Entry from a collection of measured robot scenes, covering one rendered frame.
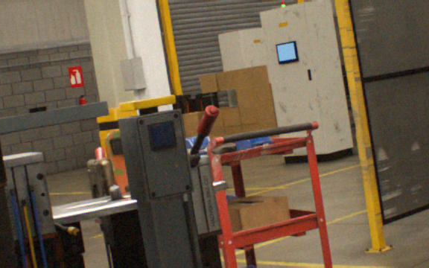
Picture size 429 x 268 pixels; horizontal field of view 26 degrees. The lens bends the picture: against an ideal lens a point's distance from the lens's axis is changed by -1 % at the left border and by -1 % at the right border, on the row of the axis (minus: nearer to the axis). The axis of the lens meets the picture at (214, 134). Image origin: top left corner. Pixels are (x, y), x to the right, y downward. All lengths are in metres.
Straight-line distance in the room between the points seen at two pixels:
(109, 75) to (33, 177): 7.29
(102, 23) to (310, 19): 3.69
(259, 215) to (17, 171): 2.39
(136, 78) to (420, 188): 2.02
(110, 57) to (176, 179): 7.37
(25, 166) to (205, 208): 0.28
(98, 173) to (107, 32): 6.88
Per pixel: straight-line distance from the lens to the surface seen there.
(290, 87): 11.80
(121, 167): 1.70
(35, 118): 1.12
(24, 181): 1.31
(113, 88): 8.57
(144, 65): 5.39
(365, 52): 5.78
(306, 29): 11.51
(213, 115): 1.28
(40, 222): 1.32
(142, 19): 5.42
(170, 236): 1.22
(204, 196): 1.40
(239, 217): 3.58
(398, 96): 5.99
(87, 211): 1.46
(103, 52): 8.64
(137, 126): 1.19
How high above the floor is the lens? 1.16
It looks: 3 degrees down
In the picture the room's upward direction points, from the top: 9 degrees counter-clockwise
